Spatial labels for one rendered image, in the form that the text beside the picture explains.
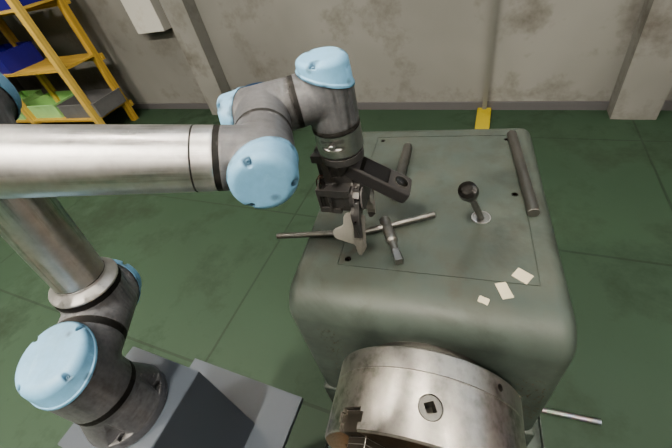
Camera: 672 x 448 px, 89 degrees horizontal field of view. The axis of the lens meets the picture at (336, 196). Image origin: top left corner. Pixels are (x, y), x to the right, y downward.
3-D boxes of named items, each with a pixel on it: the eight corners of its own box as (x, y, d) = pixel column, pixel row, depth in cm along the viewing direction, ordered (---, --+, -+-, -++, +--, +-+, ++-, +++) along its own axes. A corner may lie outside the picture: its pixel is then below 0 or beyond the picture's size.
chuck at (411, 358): (348, 394, 78) (335, 328, 57) (497, 434, 70) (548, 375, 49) (344, 411, 76) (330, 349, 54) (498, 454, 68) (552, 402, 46)
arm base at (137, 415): (74, 434, 67) (36, 418, 61) (132, 358, 77) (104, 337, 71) (128, 465, 61) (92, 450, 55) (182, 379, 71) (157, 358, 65)
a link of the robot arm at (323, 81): (285, 53, 49) (343, 38, 49) (304, 121, 56) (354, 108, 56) (289, 72, 43) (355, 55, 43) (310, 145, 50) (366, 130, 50)
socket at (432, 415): (434, 398, 51) (437, 392, 49) (444, 424, 48) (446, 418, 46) (413, 403, 50) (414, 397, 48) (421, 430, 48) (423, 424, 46)
